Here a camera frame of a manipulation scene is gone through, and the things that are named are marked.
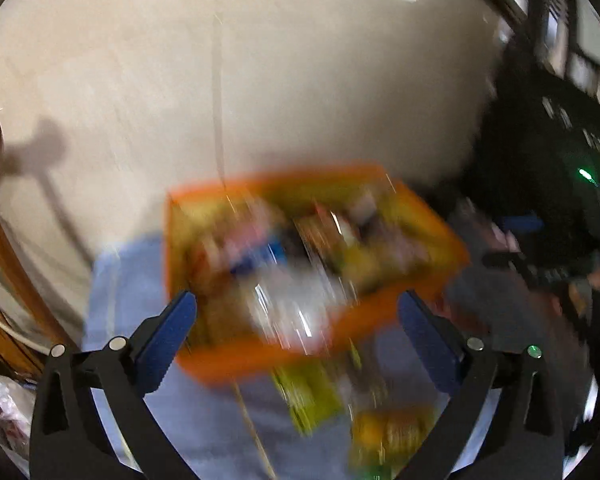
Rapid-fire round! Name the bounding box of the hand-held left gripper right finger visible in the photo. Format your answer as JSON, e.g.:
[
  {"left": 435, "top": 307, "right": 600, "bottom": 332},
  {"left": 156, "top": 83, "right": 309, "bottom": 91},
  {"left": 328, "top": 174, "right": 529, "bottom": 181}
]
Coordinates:
[{"left": 395, "top": 289, "right": 565, "bottom": 480}]

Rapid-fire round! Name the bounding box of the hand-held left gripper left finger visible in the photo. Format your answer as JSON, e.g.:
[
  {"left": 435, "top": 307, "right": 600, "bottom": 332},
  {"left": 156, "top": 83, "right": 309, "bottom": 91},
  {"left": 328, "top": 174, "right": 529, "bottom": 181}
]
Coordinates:
[{"left": 28, "top": 289, "right": 201, "bottom": 480}]

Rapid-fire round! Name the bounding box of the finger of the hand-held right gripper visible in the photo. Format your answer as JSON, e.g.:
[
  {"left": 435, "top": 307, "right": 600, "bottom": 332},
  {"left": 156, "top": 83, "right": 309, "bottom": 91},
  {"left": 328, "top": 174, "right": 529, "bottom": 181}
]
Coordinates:
[
  {"left": 481, "top": 251, "right": 535, "bottom": 281},
  {"left": 501, "top": 215, "right": 545, "bottom": 235}
]

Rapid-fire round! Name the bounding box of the grey pink snack packet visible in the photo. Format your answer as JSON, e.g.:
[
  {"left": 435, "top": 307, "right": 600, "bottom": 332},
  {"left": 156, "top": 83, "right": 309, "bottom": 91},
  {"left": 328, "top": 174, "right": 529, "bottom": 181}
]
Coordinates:
[{"left": 447, "top": 199, "right": 520, "bottom": 286}]

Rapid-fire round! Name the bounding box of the orange plastic bin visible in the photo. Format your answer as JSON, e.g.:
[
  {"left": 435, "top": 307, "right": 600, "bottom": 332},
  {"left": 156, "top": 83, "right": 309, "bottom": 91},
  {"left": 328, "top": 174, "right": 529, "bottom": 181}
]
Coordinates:
[{"left": 164, "top": 162, "right": 471, "bottom": 386}]

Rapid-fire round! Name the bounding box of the yellow orange snack bag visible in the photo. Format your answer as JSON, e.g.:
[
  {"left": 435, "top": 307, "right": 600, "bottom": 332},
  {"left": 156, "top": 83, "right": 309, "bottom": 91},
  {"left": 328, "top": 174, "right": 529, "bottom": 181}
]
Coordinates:
[{"left": 349, "top": 406, "right": 437, "bottom": 468}]

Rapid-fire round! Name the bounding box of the heap of mixed snack packets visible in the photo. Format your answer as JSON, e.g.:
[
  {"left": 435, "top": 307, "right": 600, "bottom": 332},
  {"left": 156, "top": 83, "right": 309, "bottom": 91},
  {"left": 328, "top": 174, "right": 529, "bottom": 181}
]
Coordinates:
[{"left": 172, "top": 185, "right": 446, "bottom": 356}]

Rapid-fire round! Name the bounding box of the lime green snack bag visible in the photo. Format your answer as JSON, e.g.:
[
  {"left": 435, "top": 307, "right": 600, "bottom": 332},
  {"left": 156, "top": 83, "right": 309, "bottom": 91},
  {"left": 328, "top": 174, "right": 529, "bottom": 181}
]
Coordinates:
[{"left": 271, "top": 359, "right": 345, "bottom": 435}]

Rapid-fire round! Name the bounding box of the light blue tablecloth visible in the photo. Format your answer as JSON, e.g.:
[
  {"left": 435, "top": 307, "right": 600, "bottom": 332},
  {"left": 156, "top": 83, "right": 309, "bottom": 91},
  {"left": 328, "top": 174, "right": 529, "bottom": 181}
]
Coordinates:
[{"left": 81, "top": 237, "right": 503, "bottom": 480}]

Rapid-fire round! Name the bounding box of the white plastic bag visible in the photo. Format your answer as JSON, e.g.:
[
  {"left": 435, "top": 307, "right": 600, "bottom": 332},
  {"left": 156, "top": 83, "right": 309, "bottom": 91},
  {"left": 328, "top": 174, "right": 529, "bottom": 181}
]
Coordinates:
[{"left": 0, "top": 374, "right": 37, "bottom": 477}]

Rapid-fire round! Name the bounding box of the dark shelf unit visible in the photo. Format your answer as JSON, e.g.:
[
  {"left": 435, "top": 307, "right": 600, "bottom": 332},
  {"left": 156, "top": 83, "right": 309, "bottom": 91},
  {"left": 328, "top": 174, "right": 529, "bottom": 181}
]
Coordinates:
[{"left": 497, "top": 0, "right": 600, "bottom": 171}]

